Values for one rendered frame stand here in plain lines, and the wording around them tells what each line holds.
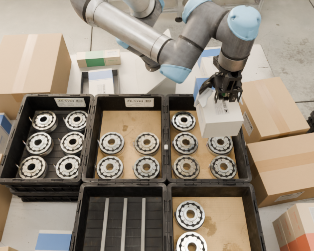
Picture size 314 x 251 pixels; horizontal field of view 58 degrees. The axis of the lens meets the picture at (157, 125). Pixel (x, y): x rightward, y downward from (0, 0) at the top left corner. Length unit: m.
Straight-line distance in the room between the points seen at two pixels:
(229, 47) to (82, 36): 2.41
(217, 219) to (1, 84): 1.08
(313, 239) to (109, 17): 0.91
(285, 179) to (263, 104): 0.35
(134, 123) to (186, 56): 0.58
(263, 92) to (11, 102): 1.16
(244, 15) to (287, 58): 2.28
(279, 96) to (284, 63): 1.52
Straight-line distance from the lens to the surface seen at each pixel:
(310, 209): 1.10
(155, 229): 1.06
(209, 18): 0.74
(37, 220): 1.29
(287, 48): 3.08
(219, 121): 0.89
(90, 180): 1.03
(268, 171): 1.17
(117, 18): 0.85
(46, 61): 1.48
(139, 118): 1.25
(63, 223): 1.25
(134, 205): 1.08
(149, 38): 0.78
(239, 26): 0.70
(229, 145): 1.18
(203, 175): 1.13
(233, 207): 1.11
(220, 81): 0.84
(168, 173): 1.01
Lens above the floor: 1.86
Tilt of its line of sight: 57 degrees down
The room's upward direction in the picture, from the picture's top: straight up
